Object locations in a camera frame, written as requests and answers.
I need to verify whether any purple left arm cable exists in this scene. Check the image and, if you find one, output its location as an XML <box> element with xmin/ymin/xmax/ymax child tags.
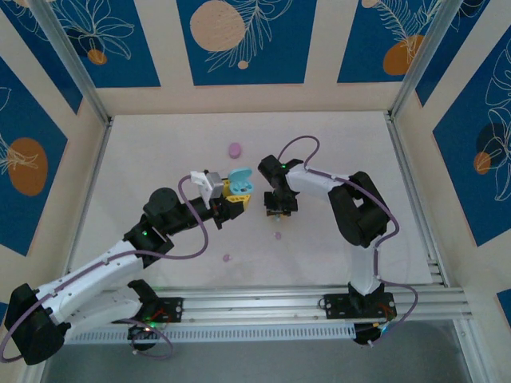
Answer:
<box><xmin>0</xmin><ymin>174</ymin><xmax>212</xmax><ymax>360</ymax></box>

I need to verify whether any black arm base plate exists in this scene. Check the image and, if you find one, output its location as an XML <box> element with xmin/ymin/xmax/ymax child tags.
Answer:
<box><xmin>319</xmin><ymin>293</ymin><xmax>397</xmax><ymax>321</ymax></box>
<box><xmin>119</xmin><ymin>297</ymin><xmax>184</xmax><ymax>325</ymax></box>

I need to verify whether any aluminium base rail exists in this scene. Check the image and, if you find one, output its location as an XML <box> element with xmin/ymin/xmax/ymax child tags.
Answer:
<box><xmin>63</xmin><ymin>282</ymin><xmax>468</xmax><ymax>321</ymax></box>

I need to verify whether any blue earbud charging case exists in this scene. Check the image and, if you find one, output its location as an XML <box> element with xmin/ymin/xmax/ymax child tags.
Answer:
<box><xmin>226</xmin><ymin>167</ymin><xmax>256</xmax><ymax>195</ymax></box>

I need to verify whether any aluminium table side rail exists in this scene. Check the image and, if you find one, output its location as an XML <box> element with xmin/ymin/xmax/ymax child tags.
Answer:
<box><xmin>385</xmin><ymin>113</ymin><xmax>486</xmax><ymax>383</ymax></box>
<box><xmin>22</xmin><ymin>117</ymin><xmax>115</xmax><ymax>383</ymax></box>

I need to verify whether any aluminium frame post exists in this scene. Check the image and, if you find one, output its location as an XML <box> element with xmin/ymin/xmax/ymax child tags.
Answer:
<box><xmin>27</xmin><ymin>0</ymin><xmax>115</xmax><ymax>127</ymax></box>
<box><xmin>385</xmin><ymin>0</ymin><xmax>458</xmax><ymax>120</ymax></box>

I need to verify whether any grey slotted cable duct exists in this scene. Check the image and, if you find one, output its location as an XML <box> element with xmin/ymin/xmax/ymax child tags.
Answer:
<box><xmin>63</xmin><ymin>322</ymin><xmax>357</xmax><ymax>345</ymax></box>

